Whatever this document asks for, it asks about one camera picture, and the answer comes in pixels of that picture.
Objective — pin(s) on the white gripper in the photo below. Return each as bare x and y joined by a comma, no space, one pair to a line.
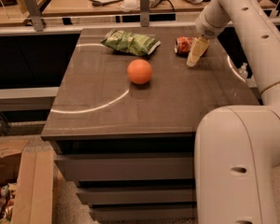
207,27

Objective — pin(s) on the red coke can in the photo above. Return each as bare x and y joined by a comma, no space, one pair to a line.
183,45

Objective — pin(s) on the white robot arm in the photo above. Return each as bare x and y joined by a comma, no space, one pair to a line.
237,146

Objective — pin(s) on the clear plastic bottle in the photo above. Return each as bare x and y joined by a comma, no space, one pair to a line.
243,71

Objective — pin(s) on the orange ball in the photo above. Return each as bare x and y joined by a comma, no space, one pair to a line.
139,71

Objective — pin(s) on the green chip bag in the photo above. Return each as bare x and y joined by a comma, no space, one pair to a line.
129,42

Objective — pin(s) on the white face mask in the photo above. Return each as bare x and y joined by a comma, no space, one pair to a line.
128,5

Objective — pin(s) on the grey drawer cabinet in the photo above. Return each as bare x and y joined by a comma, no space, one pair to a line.
129,148

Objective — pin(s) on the brown cardboard box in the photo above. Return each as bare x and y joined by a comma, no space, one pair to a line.
32,172

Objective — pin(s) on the middle metal bracket post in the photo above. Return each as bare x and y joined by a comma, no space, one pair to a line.
144,13

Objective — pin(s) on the metal bracket post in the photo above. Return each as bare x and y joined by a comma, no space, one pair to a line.
144,13
35,15

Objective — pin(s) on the left metal bracket post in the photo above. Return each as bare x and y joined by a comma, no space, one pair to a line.
35,15

